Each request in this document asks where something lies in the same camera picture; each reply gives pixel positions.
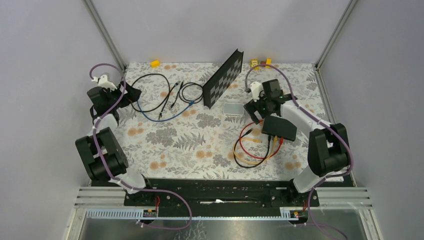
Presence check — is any black short ethernet cable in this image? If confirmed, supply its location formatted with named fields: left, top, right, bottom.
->
left=233, top=129, right=273, bottom=169

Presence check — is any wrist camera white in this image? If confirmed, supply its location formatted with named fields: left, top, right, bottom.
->
left=249, top=81, right=264, bottom=102
left=91, top=73, right=117, bottom=91

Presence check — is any black round ethernet cable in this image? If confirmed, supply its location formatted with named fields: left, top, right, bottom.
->
left=170, top=82, right=204, bottom=110

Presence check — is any black network switch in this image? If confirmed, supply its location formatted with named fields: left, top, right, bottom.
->
left=261, top=115, right=298, bottom=142

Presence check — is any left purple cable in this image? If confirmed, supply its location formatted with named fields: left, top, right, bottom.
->
left=89, top=63, right=193, bottom=231

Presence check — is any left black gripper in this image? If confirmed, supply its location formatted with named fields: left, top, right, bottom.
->
left=103, top=80, right=141, bottom=109

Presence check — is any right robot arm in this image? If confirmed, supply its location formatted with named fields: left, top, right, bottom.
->
left=244, top=79, right=351, bottom=206

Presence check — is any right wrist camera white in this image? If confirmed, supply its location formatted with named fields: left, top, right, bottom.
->
left=249, top=81, right=264, bottom=102

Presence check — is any black teal-plug ethernet cable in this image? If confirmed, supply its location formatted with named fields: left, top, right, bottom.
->
left=129, top=73, right=183, bottom=121

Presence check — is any white network switch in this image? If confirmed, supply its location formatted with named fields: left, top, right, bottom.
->
left=223, top=102, right=244, bottom=116

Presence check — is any blue ethernet cable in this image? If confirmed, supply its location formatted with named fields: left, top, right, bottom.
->
left=136, top=100, right=196, bottom=123

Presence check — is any checkerboard calibration board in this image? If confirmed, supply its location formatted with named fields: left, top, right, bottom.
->
left=202, top=49, right=244, bottom=109

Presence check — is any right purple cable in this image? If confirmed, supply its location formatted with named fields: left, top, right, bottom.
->
left=244, top=63, right=355, bottom=240

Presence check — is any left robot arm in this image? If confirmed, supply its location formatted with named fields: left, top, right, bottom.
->
left=75, top=86, right=155, bottom=206

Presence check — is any yellow patterned toy block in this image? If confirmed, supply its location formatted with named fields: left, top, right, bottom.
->
left=250, top=59, right=260, bottom=71

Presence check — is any yellow ethernet cable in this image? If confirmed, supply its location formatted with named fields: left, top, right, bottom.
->
left=231, top=135, right=279, bottom=166

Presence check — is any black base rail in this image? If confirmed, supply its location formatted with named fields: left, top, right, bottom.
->
left=91, top=177, right=354, bottom=218

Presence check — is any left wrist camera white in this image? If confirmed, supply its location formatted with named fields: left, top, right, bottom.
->
left=91, top=73, right=117, bottom=91

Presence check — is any purple cable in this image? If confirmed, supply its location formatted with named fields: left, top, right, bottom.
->
left=244, top=63, right=355, bottom=240
left=89, top=63, right=193, bottom=231

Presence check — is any yellow toy block left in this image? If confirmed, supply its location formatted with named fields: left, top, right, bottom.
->
left=150, top=60, right=161, bottom=68

